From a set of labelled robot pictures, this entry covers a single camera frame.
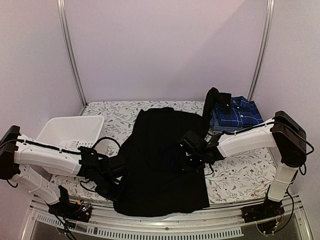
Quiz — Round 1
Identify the aluminium front rail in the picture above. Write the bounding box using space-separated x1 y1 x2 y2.
20 192 313 240

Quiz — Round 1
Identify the blue checked folded shirt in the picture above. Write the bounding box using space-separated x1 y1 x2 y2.
209 115 232 132

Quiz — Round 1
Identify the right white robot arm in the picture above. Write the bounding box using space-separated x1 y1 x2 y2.
179 111 313 218

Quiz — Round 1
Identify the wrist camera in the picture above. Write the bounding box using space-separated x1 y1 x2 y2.
178 130 208 154
108 155 128 178

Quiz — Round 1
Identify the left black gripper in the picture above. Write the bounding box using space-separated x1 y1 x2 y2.
94 173 126 203

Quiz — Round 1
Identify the right aluminium frame post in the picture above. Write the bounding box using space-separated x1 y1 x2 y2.
247 0 275 101

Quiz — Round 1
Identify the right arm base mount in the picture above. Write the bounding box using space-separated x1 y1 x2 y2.
241 198 285 223

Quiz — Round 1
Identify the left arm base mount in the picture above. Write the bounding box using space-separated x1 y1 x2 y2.
48 200 92 223

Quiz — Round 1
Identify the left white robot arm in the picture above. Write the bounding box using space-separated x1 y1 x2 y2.
0 125 126 217

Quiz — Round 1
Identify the blue plaid folded shirt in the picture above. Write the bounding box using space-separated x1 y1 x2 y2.
211 96 263 130

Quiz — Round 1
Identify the aluminium frame post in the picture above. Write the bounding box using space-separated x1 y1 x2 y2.
57 0 88 107
247 0 275 101

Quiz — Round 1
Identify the black long sleeve shirt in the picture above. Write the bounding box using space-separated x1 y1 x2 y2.
113 88 231 217

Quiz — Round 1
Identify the floral patterned table cloth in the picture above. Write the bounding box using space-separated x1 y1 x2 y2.
49 100 283 207

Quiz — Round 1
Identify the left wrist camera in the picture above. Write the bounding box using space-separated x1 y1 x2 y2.
108 155 128 178

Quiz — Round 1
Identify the white plastic basket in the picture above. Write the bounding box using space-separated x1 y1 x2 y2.
36 115 105 150

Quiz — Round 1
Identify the left aluminium frame post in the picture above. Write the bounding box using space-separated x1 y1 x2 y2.
57 0 88 107

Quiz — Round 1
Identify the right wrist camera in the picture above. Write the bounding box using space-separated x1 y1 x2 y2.
178 130 208 154

